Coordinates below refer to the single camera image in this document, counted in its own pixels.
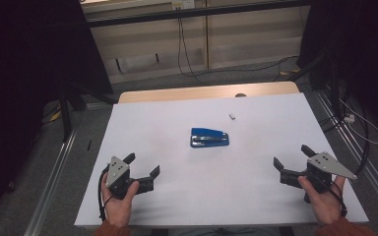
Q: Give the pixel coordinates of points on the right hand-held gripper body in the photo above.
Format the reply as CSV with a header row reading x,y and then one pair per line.
x,y
325,164

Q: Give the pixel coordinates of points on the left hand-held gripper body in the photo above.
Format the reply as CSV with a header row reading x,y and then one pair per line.
x,y
116,170

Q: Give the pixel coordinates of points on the blue stapler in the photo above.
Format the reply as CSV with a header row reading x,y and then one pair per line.
x,y
209,137

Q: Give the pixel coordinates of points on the small white staple strip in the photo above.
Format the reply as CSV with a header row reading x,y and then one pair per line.
x,y
232,116

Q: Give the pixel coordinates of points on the person's left hand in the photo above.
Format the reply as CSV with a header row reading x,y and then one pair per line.
x,y
119,208

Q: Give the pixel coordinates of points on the person's right hand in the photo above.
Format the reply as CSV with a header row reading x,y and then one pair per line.
x,y
323,203

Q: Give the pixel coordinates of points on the white table mat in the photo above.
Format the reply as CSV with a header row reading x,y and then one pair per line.
x,y
193,196

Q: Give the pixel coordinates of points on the black metal stand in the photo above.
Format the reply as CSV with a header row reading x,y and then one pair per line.
x,y
334,85
66,111

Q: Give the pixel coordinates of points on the yellow floor tape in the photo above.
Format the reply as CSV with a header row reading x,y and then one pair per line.
x,y
288,72
55,116

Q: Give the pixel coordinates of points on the black curtain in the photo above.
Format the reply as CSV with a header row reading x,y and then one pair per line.
x,y
29,65
357,39

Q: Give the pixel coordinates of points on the beige wooden cabinet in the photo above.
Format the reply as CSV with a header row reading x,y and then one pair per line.
x,y
242,42

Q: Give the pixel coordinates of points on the aluminium floor rail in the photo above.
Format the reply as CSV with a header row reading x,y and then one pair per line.
x,y
374,170
50,187

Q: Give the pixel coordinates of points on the white wall socket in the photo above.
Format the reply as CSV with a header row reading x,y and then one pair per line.
x,y
183,4

